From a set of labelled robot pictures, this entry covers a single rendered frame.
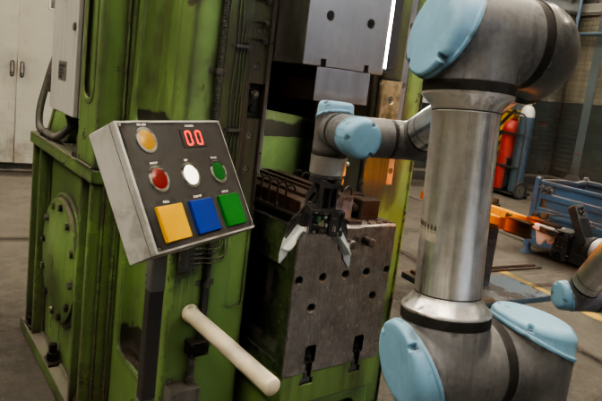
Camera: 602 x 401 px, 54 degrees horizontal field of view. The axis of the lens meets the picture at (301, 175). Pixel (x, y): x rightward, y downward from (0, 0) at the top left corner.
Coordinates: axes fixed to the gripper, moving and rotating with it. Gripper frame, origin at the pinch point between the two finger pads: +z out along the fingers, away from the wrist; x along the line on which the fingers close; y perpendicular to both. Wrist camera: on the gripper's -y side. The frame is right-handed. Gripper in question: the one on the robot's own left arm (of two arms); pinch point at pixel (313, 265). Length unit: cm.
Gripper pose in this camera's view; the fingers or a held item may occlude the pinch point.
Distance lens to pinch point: 128.0
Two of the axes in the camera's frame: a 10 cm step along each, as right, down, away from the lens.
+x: 9.8, 0.9, 1.9
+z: -1.2, 9.8, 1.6
